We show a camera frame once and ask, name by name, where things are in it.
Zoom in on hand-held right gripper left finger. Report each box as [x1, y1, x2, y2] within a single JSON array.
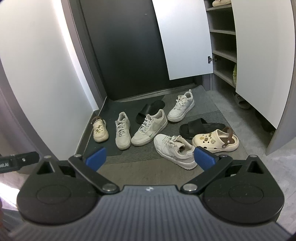
[[35, 147, 120, 194]]

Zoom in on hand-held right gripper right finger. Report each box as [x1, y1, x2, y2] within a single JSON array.
[[180, 147, 266, 194]]

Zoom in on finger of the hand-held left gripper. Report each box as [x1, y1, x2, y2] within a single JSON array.
[[11, 152, 39, 169]]

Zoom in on cream clog with brown strap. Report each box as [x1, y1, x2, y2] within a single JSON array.
[[192, 127, 239, 153], [92, 116, 109, 143]]

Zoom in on black slide sandal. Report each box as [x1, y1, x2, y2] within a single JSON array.
[[179, 118, 226, 140], [135, 100, 166, 125]]

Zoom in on white chunky sneaker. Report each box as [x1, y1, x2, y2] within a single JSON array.
[[154, 134, 198, 171], [167, 89, 195, 123]]

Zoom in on cream lace-up sneaker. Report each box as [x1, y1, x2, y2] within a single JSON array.
[[131, 109, 168, 147], [115, 112, 132, 150]]

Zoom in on grey shoe cabinet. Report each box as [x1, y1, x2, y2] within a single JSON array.
[[201, 0, 296, 156]]

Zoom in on grey striped door mat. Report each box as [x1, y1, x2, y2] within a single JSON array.
[[77, 85, 250, 186]]

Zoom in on grey slipper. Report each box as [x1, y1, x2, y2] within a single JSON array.
[[232, 91, 252, 110]]

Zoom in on black shoe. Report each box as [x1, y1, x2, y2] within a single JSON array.
[[254, 108, 277, 133]]

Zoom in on metal door threshold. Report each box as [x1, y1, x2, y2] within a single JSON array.
[[110, 88, 199, 103]]

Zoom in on dark entrance door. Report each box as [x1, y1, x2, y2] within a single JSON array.
[[79, 0, 204, 101]]

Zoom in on grey door frame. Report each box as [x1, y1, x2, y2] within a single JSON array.
[[60, 0, 108, 116]]

